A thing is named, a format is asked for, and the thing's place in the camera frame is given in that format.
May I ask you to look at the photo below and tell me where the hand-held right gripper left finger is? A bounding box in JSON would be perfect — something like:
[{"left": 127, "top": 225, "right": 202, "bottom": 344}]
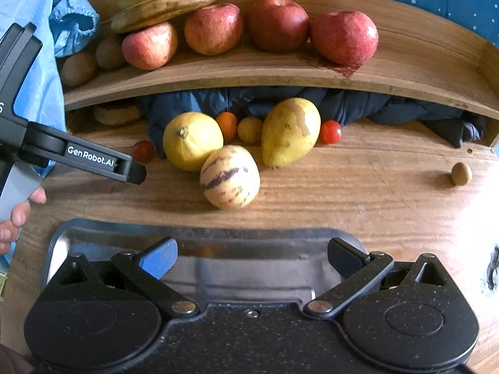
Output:
[{"left": 41, "top": 237, "right": 200, "bottom": 318}]

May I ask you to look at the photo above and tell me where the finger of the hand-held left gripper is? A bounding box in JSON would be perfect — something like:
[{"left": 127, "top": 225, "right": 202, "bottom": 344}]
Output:
[{"left": 21, "top": 121, "right": 148, "bottom": 186}]

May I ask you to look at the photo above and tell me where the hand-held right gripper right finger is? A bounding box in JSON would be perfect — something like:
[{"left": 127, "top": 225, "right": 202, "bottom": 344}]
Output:
[{"left": 303, "top": 237, "right": 455, "bottom": 319}]

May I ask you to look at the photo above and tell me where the metal tray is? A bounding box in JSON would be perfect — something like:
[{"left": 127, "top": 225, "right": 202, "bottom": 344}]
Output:
[{"left": 39, "top": 218, "right": 369, "bottom": 308}]

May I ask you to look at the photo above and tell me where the red cherry tomato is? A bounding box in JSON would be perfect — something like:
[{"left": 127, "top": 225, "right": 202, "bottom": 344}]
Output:
[
  {"left": 320, "top": 120, "right": 343, "bottom": 145},
  {"left": 132, "top": 140, "right": 157, "bottom": 163}
]

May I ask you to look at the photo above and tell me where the brown longan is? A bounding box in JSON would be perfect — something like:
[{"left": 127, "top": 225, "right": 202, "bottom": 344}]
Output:
[{"left": 451, "top": 162, "right": 473, "bottom": 185}]

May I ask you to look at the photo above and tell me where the person's left hand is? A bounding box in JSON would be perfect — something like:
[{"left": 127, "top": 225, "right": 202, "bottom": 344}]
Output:
[{"left": 0, "top": 186, "right": 47, "bottom": 257}]

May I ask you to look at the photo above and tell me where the brown round object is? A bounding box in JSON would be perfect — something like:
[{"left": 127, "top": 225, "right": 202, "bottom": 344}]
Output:
[{"left": 93, "top": 101, "right": 142, "bottom": 126}]

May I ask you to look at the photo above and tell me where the brown kiwi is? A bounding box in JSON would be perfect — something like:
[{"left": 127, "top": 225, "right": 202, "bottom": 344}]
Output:
[
  {"left": 95, "top": 35, "right": 127, "bottom": 71},
  {"left": 60, "top": 49, "right": 98, "bottom": 87}
]

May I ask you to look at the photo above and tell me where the light blue cloth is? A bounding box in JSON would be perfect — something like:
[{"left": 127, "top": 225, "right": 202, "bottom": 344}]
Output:
[{"left": 0, "top": 0, "right": 68, "bottom": 176}]

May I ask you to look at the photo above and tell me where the crumpled blue plastic cover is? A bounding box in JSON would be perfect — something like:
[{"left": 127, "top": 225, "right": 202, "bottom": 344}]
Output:
[{"left": 50, "top": 0, "right": 100, "bottom": 57}]

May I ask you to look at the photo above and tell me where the yellow lemon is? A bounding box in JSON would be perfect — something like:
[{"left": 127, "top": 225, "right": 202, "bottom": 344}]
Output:
[{"left": 162, "top": 112, "right": 225, "bottom": 172}]

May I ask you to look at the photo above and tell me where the striped pepino melon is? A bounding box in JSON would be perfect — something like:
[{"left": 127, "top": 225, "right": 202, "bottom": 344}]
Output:
[{"left": 200, "top": 145, "right": 261, "bottom": 210}]

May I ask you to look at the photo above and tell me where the red apple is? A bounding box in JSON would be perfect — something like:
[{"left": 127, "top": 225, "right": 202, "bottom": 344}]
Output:
[
  {"left": 184, "top": 3, "right": 244, "bottom": 56},
  {"left": 246, "top": 0, "right": 310, "bottom": 53},
  {"left": 122, "top": 21, "right": 179, "bottom": 71},
  {"left": 310, "top": 10, "right": 380, "bottom": 66}
]

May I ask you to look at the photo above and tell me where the yellow mango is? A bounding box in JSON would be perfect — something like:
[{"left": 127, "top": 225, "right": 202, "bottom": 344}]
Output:
[{"left": 261, "top": 97, "right": 321, "bottom": 168}]

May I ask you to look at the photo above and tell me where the small orange kumquat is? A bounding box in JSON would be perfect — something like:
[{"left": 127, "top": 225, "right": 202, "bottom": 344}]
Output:
[{"left": 215, "top": 112, "right": 238, "bottom": 143}]

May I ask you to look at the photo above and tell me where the dark navy jacket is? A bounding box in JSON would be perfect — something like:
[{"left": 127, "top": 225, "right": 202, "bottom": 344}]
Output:
[{"left": 136, "top": 88, "right": 488, "bottom": 160}]

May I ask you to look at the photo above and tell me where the small yellow round fruit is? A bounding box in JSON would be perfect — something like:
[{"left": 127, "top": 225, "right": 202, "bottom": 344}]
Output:
[{"left": 237, "top": 117, "right": 264, "bottom": 143}]

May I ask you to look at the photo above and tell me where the bunch of bananas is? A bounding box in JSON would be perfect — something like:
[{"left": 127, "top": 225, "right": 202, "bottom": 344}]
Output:
[{"left": 111, "top": 0, "right": 231, "bottom": 34}]

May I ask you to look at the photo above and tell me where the wooden shelf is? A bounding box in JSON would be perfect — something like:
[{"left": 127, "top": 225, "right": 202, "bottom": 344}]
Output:
[{"left": 62, "top": 0, "right": 499, "bottom": 149}]

